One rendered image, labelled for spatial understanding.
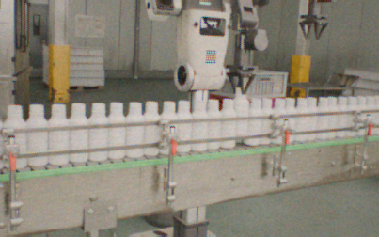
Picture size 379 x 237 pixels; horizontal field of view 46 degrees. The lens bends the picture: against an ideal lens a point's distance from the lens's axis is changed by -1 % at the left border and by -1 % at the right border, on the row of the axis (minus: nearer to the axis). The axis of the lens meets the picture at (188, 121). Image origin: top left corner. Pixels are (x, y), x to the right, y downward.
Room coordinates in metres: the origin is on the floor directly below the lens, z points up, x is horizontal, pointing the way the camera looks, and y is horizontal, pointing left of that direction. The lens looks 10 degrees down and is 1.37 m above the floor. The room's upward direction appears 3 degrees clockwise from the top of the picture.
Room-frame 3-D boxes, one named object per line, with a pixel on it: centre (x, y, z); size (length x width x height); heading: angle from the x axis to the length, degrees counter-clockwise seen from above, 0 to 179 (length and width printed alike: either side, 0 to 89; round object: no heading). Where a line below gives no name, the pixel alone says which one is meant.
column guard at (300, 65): (11.39, -2.75, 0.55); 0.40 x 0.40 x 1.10; 32
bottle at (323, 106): (1.77, -0.53, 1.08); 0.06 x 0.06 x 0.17
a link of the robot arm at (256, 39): (1.54, -0.20, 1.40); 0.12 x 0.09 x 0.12; 31
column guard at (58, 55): (8.79, 2.58, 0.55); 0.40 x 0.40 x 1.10; 32
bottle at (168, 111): (1.40, 0.06, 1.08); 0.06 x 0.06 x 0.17
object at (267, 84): (4.07, -0.53, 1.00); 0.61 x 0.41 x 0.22; 129
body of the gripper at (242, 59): (1.57, -0.17, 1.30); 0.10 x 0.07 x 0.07; 32
